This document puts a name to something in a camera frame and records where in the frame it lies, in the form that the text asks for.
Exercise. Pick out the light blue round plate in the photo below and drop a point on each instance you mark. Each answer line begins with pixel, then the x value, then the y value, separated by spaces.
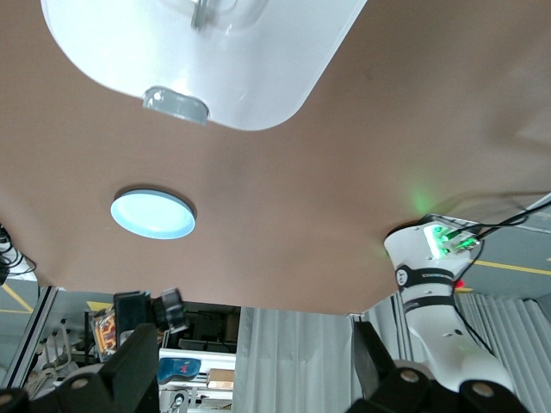
pixel 152 213

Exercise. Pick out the small red knob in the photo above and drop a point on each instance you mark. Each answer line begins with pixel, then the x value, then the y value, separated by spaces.
pixel 460 283

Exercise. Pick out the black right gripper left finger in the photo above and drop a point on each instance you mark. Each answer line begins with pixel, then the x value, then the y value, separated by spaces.
pixel 112 387

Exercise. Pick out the aluminium frame post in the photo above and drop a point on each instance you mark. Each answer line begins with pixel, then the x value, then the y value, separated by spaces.
pixel 30 331

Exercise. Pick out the black camera with lens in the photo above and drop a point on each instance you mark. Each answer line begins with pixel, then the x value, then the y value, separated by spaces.
pixel 129 310

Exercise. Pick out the orange patterned box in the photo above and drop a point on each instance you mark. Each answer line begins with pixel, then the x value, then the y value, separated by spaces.
pixel 105 337

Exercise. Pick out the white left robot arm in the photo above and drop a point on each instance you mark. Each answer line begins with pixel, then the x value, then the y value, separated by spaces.
pixel 435 318

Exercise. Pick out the white lidded storage box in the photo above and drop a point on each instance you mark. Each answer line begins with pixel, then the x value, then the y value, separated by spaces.
pixel 258 64

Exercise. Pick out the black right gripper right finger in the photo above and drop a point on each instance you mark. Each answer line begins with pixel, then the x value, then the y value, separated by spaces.
pixel 396 391

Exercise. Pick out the blue padded item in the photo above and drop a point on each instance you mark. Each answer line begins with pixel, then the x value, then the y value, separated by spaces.
pixel 178 370

